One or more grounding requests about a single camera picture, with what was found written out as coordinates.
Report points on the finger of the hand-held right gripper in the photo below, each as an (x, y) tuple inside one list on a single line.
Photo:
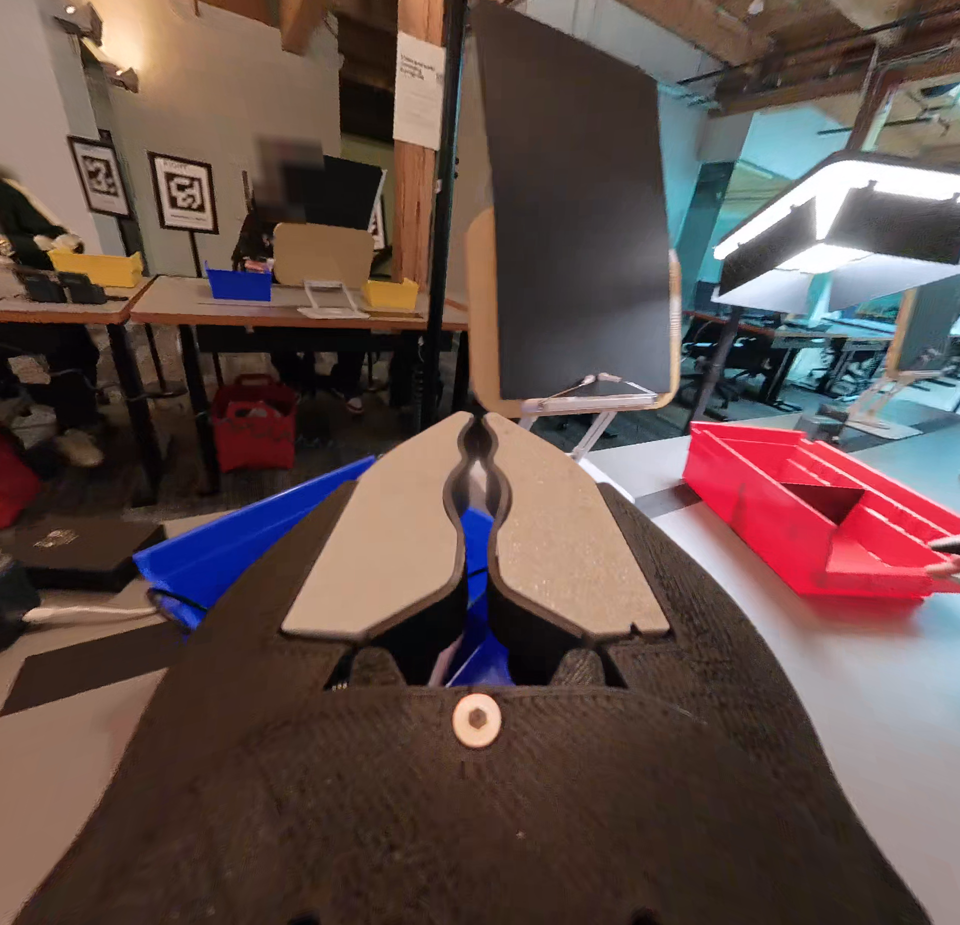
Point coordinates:
[(949, 544), (946, 571)]

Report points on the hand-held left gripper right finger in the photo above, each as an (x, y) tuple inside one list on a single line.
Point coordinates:
[(577, 557)]

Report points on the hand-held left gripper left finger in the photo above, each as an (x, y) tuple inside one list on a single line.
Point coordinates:
[(375, 557)]

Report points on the blue plastic bin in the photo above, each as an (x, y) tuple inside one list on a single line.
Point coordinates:
[(225, 542)]

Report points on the red plastic bin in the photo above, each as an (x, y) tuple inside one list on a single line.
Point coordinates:
[(750, 490)]

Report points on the black bin divider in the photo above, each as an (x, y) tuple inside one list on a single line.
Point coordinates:
[(825, 499)]

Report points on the red tote bag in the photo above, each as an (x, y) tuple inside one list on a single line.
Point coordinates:
[(255, 430)]

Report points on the wooden-edged desk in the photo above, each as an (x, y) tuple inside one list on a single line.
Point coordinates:
[(810, 332), (67, 310)]

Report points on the yellow plastic bin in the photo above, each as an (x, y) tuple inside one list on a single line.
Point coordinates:
[(390, 295), (97, 269)]

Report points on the grey table wooden edge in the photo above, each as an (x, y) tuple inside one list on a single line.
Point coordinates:
[(247, 311)]

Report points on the black flat box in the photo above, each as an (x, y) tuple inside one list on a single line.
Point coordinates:
[(75, 550)]

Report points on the small blue bin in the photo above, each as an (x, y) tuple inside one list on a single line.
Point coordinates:
[(238, 284)]

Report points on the black floor pole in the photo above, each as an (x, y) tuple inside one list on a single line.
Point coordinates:
[(442, 227)]

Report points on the wooden pillar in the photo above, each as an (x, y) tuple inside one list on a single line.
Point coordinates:
[(412, 205)]

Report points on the red floor bag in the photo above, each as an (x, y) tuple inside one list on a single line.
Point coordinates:
[(15, 482)]

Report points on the black flat panel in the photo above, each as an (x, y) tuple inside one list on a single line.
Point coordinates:
[(345, 190)]

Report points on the framed black-white tag sign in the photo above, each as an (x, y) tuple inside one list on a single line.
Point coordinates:
[(184, 194), (99, 179)]

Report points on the white paper notice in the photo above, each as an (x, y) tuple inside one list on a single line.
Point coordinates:
[(418, 85)]

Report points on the wall spotlight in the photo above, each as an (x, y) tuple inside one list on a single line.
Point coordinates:
[(120, 77), (79, 17)]

